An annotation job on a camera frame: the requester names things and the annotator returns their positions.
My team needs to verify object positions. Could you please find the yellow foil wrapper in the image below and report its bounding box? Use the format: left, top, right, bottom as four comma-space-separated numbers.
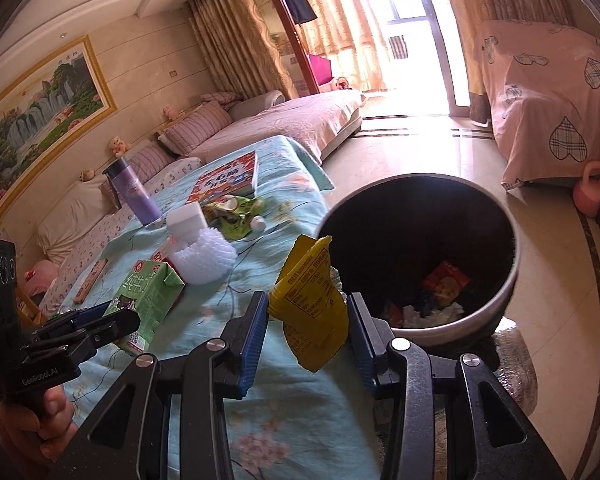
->
268, 235, 349, 373

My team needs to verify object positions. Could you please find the green milk carton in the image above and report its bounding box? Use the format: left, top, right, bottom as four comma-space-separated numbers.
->
105, 260, 185, 356

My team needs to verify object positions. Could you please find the white paper ball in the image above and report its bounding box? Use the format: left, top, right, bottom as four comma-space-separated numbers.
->
402, 302, 465, 330

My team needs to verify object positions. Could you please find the orange snack bag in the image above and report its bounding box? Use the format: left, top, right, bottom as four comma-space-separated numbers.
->
422, 262, 471, 309

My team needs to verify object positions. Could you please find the round black trash bin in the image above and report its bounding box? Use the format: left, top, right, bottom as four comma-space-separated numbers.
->
315, 174, 521, 352

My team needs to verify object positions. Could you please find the left hand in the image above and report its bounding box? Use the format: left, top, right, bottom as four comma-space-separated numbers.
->
0, 386, 78, 466

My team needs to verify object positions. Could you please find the wooden ruler board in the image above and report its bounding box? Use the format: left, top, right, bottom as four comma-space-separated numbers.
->
73, 259, 108, 304

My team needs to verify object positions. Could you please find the light blue floral tablecloth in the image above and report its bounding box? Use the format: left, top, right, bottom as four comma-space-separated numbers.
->
65, 136, 380, 479

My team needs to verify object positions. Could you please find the white foam fruit net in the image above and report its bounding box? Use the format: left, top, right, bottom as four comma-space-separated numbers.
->
169, 228, 237, 286

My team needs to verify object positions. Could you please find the red white snack box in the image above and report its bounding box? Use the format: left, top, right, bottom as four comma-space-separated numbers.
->
150, 245, 175, 262

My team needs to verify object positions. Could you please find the green drink pouch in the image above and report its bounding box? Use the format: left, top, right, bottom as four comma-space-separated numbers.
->
201, 195, 266, 242

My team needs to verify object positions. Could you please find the red children's book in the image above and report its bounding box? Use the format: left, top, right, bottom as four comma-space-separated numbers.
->
186, 151, 258, 205

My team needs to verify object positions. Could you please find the purple thermos bottle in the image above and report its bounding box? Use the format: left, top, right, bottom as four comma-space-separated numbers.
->
104, 157, 161, 226

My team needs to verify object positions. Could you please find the pink sofa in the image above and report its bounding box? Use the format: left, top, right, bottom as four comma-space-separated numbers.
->
22, 89, 366, 308

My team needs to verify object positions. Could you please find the striped pink cushion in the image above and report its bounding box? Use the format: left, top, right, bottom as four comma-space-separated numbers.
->
158, 101, 233, 156

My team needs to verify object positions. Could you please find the pink kettlebell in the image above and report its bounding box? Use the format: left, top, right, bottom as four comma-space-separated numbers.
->
572, 160, 600, 218

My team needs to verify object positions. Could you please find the framed landscape painting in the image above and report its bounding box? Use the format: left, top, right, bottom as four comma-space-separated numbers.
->
0, 36, 117, 221

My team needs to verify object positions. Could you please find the beige curtain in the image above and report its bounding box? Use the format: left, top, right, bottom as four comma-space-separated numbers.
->
188, 0, 298, 99

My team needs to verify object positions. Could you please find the pink heart pattern cover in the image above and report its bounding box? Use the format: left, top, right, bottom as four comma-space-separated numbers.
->
474, 20, 600, 190

